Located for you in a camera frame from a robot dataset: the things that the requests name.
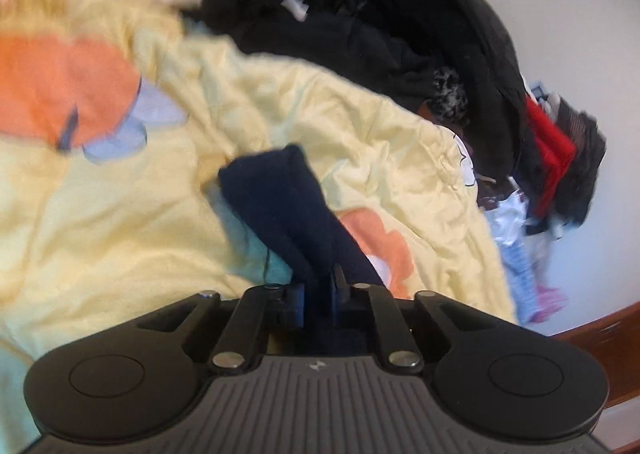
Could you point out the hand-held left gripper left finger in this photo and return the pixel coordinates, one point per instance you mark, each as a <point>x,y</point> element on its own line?
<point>296,305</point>

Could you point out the wooden bed frame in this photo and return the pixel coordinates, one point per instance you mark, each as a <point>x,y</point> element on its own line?
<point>612,354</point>

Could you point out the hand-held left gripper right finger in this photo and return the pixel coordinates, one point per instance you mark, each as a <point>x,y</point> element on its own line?
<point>335,295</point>

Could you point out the black coat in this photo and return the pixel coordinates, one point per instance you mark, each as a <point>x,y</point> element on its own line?
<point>380,28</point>

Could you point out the brown striped garment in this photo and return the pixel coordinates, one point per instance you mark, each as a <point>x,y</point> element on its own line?
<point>580,153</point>

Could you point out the red garment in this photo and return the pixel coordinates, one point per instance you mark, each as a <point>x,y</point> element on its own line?
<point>547,148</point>

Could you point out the white crumpled cloth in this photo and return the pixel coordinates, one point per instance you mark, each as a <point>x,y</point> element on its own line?
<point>507,219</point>

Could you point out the pink cloth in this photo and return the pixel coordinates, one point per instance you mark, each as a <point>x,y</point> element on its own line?
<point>550,305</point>

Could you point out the light blue knit cloth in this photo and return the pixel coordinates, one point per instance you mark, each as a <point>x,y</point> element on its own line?
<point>520,279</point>

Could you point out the yellow printed blanket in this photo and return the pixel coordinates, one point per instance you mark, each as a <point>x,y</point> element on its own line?
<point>150,214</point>

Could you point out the navy sock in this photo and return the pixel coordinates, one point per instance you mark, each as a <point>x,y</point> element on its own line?
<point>285,204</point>

